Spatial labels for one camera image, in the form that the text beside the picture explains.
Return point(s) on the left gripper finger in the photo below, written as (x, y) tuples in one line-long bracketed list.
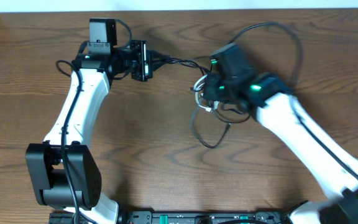
[(158, 64), (157, 56)]

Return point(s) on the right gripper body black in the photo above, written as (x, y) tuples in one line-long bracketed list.
[(215, 89)]

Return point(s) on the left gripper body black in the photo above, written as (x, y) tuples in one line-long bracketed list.
[(142, 68)]

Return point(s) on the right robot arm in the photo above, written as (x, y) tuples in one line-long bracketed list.
[(272, 103)]

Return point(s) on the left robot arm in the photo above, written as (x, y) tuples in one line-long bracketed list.
[(62, 170)]

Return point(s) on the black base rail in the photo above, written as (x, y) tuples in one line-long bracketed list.
[(152, 217)]

